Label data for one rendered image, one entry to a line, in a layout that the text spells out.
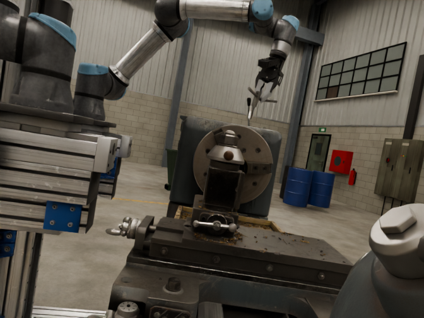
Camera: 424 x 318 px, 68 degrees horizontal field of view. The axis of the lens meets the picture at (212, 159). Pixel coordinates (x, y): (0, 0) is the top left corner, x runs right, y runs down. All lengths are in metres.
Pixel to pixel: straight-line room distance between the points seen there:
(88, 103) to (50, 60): 0.49
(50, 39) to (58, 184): 0.36
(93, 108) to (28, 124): 0.51
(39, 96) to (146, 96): 10.48
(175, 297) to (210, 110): 11.31
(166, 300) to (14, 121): 0.59
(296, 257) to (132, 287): 0.30
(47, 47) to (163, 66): 10.71
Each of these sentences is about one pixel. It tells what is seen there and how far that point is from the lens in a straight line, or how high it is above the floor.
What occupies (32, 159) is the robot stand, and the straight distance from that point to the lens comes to 0.90.
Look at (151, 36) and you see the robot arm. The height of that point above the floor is 1.56.
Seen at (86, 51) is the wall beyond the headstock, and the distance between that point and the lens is 11.56.
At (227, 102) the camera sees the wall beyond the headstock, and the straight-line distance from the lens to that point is 12.01.
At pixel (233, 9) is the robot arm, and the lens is 1.30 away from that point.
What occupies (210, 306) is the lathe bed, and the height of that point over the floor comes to 0.86.
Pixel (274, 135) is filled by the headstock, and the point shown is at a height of 1.23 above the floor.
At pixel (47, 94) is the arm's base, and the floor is 1.20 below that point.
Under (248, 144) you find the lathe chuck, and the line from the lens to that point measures 1.23.
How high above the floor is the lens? 1.15
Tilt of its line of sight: 3 degrees down
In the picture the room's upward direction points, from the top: 10 degrees clockwise
